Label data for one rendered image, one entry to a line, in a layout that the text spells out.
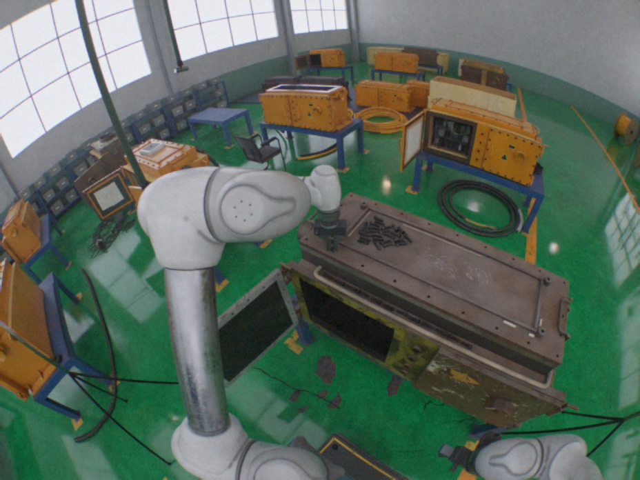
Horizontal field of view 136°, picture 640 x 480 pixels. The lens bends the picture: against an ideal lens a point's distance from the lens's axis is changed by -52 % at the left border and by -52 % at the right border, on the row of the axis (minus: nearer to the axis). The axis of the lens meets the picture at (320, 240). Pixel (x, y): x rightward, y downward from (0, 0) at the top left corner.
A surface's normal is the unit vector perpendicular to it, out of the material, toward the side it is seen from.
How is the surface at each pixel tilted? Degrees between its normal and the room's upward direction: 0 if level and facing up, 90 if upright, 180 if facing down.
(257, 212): 57
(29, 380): 90
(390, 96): 90
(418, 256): 0
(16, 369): 90
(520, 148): 90
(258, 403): 0
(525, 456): 3
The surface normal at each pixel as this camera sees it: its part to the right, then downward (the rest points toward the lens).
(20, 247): 0.80, 0.36
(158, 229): -0.30, 0.15
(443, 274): -0.11, -0.71
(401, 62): -0.58, 0.62
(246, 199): -0.03, 0.23
